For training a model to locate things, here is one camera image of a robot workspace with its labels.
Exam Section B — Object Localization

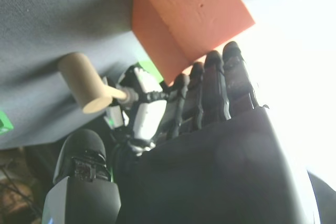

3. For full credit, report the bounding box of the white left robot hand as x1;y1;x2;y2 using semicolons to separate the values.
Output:
41;40;322;224

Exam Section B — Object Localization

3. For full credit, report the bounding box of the beige wooden cylinder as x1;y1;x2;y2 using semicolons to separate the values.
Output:
57;52;127;114

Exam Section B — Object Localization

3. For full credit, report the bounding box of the large orange cube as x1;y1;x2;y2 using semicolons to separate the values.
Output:
131;0;256;86

